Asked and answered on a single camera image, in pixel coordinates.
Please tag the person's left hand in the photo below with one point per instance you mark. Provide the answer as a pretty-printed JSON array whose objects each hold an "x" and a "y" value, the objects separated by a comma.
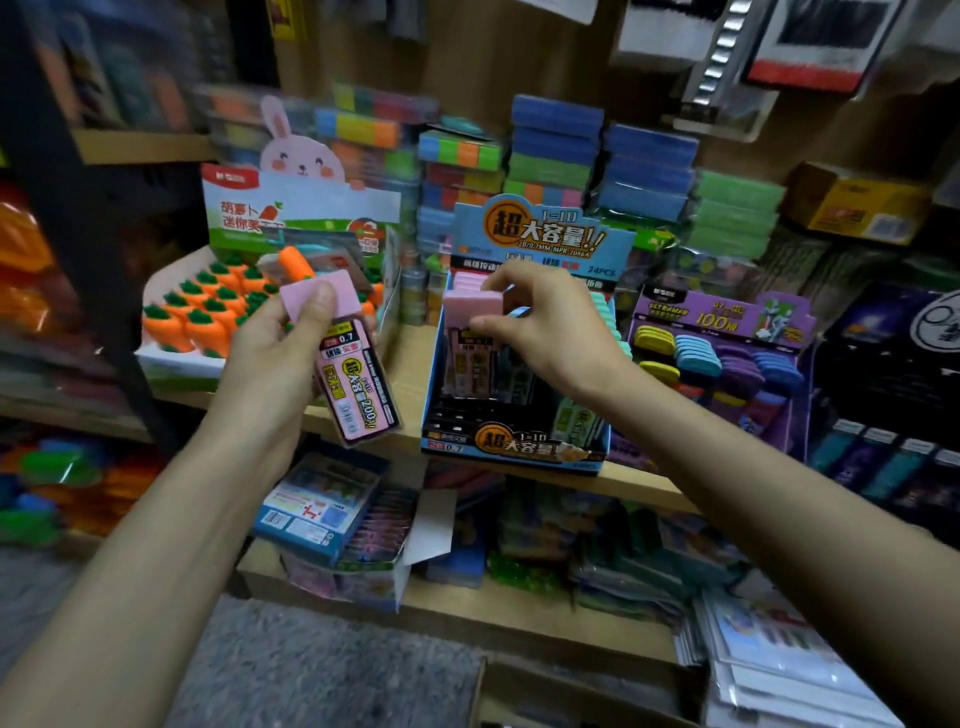
[{"x": 278, "y": 383}]

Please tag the person's right hand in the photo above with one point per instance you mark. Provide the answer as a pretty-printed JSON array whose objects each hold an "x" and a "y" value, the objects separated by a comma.
[{"x": 563, "y": 338}]

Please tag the blue display box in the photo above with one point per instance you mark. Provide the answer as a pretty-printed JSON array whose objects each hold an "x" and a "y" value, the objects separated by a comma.
[{"x": 540, "y": 233}]

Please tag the wooden shelf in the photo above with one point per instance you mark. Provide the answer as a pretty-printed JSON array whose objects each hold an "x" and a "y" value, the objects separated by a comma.
[{"x": 405, "y": 375}]

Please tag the purple display box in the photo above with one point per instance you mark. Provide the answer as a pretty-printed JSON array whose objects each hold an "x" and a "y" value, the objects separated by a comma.
[{"x": 720, "y": 315}]

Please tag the black and white display box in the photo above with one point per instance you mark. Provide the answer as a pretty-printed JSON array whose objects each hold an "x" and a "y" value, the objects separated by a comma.
[{"x": 885, "y": 360}]

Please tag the person's right forearm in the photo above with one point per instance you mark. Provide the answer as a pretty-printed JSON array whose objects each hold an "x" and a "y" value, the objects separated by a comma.
[{"x": 795, "y": 540}]

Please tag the person's left forearm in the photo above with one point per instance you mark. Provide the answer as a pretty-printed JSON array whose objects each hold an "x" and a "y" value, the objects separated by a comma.
[{"x": 135, "y": 600}]

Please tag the orange carrot pen display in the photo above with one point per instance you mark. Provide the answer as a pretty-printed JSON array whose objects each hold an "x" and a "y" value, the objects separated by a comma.
[{"x": 195, "y": 300}]

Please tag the stack of blue packets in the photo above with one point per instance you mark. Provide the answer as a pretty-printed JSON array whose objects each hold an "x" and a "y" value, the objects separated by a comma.
[{"x": 600, "y": 158}]

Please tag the orange folders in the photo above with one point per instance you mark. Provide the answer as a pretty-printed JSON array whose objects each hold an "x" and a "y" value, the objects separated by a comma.
[{"x": 105, "y": 480}]

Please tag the stack of green packets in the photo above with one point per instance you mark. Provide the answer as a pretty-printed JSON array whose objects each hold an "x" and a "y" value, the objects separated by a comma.
[{"x": 738, "y": 218}]

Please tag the heap of green teal packs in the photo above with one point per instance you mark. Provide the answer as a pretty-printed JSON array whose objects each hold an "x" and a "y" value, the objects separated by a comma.
[{"x": 600, "y": 548}]

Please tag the stack of multicoloured packets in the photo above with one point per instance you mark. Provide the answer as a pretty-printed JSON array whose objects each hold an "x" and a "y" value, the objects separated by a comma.
[{"x": 360, "y": 128}]

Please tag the yellow carton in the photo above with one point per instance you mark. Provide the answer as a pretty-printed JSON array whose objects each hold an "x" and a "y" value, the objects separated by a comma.
[{"x": 855, "y": 203}]

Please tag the stack of white packets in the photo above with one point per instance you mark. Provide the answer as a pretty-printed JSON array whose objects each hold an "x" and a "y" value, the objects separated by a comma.
[{"x": 780, "y": 668}]

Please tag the black red hanging package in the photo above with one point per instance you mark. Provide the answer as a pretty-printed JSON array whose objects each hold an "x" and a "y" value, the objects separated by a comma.
[{"x": 825, "y": 38}]

